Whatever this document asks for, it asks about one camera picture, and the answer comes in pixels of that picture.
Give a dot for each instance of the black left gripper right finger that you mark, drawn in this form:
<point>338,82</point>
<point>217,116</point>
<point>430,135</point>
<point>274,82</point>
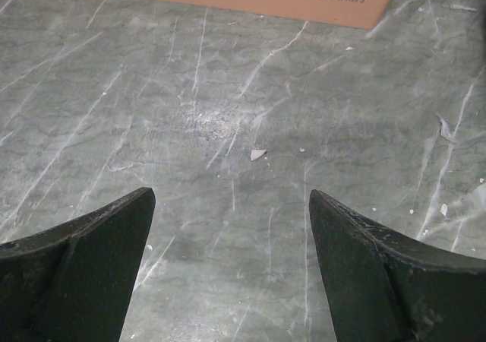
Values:
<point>384,286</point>

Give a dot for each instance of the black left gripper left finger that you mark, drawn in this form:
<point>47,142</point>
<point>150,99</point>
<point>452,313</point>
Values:
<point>74,281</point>

